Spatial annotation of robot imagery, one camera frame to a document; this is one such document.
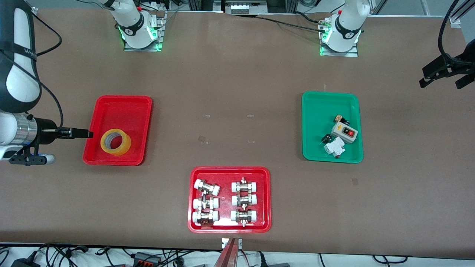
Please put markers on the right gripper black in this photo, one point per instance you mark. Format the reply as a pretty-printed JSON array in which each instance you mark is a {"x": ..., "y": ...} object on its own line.
[{"x": 46, "y": 135}]

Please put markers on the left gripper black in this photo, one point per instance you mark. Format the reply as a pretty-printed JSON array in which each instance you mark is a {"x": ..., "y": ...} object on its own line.
[{"x": 464, "y": 63}]

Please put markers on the yellow packing tape roll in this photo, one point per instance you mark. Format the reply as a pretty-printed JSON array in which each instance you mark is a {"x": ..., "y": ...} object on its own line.
[{"x": 126, "y": 146}]

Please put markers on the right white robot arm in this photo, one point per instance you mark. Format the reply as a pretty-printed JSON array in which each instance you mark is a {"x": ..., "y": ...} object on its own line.
[{"x": 22, "y": 85}]

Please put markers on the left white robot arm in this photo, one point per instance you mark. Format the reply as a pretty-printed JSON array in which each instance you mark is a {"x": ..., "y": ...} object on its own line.
[{"x": 345, "y": 29}]

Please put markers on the red plastic tray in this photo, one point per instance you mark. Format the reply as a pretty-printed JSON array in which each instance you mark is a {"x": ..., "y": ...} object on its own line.
[
  {"x": 122, "y": 111},
  {"x": 226, "y": 196}
]

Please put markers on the green plastic tray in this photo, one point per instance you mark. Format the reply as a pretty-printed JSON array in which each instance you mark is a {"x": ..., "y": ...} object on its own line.
[{"x": 315, "y": 111}]

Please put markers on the small brass black connector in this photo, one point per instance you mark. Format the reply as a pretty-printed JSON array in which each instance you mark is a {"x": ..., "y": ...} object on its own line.
[{"x": 342, "y": 119}]

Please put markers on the black power adapter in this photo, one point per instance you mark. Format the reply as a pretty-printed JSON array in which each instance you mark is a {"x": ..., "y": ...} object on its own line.
[{"x": 26, "y": 262}]

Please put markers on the white metal pipe fitting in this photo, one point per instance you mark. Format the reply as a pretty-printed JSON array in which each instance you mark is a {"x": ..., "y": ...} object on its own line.
[
  {"x": 237, "y": 200},
  {"x": 237, "y": 186},
  {"x": 236, "y": 216},
  {"x": 198, "y": 203},
  {"x": 202, "y": 184},
  {"x": 197, "y": 216}
]

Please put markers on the white circuit breaker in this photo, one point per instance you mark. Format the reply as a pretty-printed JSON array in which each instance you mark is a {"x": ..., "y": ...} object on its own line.
[{"x": 334, "y": 147}]

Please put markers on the black round knob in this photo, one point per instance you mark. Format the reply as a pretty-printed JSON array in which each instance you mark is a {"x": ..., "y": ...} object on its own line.
[{"x": 327, "y": 139}]

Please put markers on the black box orange connectors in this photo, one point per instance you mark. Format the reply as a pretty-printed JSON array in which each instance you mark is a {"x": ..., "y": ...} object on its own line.
[{"x": 146, "y": 259}]

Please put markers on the red metal bar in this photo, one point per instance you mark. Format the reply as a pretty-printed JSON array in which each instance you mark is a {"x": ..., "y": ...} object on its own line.
[{"x": 227, "y": 256}]

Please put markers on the white power strip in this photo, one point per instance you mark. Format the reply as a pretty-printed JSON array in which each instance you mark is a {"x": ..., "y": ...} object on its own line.
[{"x": 245, "y": 8}]

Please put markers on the grey switch box red button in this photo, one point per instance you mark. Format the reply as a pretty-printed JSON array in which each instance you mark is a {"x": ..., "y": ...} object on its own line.
[{"x": 339, "y": 129}]

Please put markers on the small metal bracket plate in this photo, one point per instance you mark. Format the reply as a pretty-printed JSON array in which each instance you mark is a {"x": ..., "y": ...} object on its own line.
[{"x": 239, "y": 243}]

